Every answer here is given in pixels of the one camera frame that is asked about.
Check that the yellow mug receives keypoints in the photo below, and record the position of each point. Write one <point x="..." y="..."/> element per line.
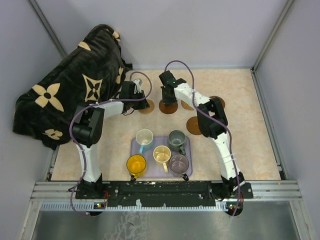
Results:
<point x="136" y="166"/>

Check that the grey-green mug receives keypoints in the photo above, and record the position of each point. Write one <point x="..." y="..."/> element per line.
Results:
<point x="176" y="141"/>

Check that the grey aluminium frame rail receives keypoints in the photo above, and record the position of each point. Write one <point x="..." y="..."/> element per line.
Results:
<point x="269" y="41"/>

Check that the light woven coaster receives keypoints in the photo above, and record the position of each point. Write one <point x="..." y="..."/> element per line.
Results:
<point x="186" y="106"/>

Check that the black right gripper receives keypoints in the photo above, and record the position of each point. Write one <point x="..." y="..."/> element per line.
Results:
<point x="166" y="101"/>

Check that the white and blue mug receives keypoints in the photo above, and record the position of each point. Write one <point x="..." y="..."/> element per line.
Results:
<point x="145" y="139"/>

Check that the dark brown wooden coaster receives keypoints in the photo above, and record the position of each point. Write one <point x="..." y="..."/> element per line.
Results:
<point x="221" y="100"/>

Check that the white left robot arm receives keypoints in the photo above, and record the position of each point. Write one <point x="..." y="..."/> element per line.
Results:
<point x="86" y="130"/>

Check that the black floral blanket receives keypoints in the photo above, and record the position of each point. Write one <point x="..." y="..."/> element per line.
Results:
<point x="93" y="72"/>

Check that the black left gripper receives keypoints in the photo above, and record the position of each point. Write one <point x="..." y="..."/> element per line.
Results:
<point x="143" y="104"/>

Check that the cream mug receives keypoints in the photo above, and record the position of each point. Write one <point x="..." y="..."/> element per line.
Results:
<point x="162" y="155"/>

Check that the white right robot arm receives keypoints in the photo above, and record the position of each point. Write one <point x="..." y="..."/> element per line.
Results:
<point x="212" y="123"/>

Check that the purple mug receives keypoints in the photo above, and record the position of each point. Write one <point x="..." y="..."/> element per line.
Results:
<point x="178" y="165"/>

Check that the dark brown round coaster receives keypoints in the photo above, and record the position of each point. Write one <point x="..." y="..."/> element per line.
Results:
<point x="167" y="108"/>

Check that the light wooden coaster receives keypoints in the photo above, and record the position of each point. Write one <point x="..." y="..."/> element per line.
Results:
<point x="149" y="109"/>

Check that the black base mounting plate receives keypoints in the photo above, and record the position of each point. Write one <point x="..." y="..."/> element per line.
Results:
<point x="150" y="194"/>

